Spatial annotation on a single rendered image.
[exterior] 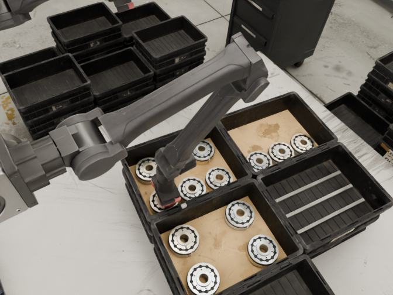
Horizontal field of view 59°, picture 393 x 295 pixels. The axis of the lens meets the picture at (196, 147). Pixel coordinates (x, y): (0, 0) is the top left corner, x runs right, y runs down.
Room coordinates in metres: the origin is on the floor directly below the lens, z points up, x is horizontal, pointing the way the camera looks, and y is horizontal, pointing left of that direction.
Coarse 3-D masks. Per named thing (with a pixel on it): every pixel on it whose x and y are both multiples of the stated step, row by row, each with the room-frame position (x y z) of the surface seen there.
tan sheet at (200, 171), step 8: (216, 152) 0.84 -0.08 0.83; (216, 160) 0.80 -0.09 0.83; (224, 160) 0.80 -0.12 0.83; (200, 168) 0.75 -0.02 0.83; (208, 168) 0.75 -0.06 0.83; (184, 176) 0.71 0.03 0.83; (192, 176) 0.71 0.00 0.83; (200, 176) 0.71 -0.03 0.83; (232, 176) 0.73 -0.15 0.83; (144, 184) 0.65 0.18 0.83; (176, 184) 0.67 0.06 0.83; (144, 192) 0.62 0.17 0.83; (152, 192) 0.62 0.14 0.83; (144, 200) 0.59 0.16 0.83
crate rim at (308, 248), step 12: (336, 144) 0.87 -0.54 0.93; (312, 156) 0.80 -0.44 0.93; (276, 168) 0.72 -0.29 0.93; (360, 168) 0.77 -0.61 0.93; (372, 180) 0.72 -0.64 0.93; (384, 192) 0.67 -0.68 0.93; (276, 204) 0.57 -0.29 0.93; (372, 216) 0.57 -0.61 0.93; (348, 228) 0.52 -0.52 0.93; (300, 240) 0.46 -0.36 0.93; (324, 240) 0.47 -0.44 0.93
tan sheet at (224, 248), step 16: (224, 208) 0.59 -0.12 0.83; (192, 224) 0.51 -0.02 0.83; (208, 224) 0.52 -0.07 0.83; (224, 224) 0.53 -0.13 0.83; (256, 224) 0.54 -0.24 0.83; (208, 240) 0.46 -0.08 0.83; (224, 240) 0.47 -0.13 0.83; (240, 240) 0.48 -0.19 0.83; (176, 256) 0.40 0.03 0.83; (192, 256) 0.40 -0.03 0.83; (208, 256) 0.41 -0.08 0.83; (224, 256) 0.41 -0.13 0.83; (240, 256) 0.42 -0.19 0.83; (224, 272) 0.36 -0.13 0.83; (240, 272) 0.37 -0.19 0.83; (256, 272) 0.37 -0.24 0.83; (224, 288) 0.31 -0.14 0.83
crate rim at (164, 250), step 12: (252, 180) 0.66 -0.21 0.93; (228, 192) 0.60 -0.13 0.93; (264, 192) 0.62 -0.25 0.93; (192, 204) 0.54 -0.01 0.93; (168, 216) 0.49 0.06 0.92; (276, 216) 0.53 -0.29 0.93; (156, 228) 0.44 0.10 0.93; (288, 228) 0.49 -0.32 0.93; (156, 240) 0.41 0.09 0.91; (300, 252) 0.42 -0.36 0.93; (168, 264) 0.34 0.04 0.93; (276, 264) 0.38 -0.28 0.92; (180, 288) 0.27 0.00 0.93; (228, 288) 0.29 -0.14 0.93
